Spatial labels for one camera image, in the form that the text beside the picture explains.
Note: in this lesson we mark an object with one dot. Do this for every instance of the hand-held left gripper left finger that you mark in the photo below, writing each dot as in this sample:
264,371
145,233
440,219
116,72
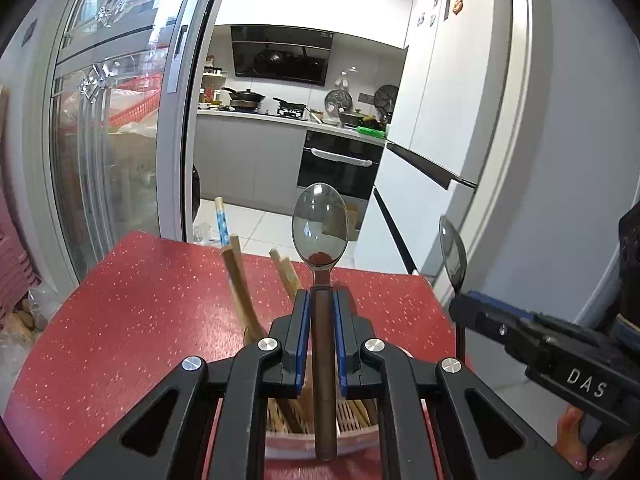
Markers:
300,340

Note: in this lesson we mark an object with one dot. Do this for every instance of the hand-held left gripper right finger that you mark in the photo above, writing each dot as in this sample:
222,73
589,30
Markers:
342,340

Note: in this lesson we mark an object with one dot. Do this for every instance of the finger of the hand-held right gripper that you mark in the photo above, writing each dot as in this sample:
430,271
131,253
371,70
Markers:
505,304
485,320

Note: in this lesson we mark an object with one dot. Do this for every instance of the dark translucent spoon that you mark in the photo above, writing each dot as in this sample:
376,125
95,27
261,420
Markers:
452,255

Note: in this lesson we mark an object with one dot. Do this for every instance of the white beige utensil holder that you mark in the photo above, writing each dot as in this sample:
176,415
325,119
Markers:
295,447

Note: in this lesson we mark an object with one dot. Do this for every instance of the grey translucent spoon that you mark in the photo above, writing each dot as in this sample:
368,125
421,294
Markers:
320,220

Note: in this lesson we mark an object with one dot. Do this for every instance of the blue patterned bamboo chopstick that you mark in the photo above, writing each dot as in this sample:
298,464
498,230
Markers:
221,225

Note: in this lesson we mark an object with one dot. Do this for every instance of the person's right hand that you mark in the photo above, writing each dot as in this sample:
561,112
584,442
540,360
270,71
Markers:
572,437

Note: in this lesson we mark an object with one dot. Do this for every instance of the cardboard box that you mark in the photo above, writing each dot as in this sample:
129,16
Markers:
354,220

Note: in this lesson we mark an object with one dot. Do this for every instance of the clear plastic bag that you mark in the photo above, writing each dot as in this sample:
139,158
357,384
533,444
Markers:
206,236

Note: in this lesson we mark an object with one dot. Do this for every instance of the black built-in oven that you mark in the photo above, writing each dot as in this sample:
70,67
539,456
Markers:
340,170

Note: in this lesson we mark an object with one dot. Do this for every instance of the grey kitchen cabinets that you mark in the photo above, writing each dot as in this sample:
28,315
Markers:
245,160

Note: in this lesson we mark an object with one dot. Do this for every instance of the white refrigerator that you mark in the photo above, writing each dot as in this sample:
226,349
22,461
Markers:
450,110

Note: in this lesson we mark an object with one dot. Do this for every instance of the green cutting board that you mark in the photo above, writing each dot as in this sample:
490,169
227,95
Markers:
372,131

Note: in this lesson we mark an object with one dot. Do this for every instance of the dark cooking pot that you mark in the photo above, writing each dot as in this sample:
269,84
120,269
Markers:
351,118

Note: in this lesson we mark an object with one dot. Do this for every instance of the gas stove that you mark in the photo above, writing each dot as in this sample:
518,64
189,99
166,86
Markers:
290,107

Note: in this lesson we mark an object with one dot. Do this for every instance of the round mesh strainer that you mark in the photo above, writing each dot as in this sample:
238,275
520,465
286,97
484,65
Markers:
386,97
338,101

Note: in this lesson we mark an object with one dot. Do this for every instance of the black wok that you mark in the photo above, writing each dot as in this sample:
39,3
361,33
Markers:
245,96

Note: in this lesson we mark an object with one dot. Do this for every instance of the glass sliding door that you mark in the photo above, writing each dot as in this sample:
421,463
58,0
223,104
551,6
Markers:
115,160

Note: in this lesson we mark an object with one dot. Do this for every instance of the bag of vegetables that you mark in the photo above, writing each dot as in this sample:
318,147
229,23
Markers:
25,320

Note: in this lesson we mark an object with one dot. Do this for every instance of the black range hood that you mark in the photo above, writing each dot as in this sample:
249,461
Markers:
282,57

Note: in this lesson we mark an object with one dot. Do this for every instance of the red plastic basket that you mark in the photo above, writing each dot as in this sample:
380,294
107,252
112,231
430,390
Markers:
137,102

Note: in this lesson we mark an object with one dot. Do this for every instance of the stack of pink crates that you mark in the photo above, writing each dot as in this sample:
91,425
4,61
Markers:
12,255

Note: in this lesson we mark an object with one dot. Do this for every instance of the fridge magnet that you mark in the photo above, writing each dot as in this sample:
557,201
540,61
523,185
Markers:
458,5

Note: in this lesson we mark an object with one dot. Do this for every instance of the white wall cabinets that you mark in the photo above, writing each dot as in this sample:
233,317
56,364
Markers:
320,5

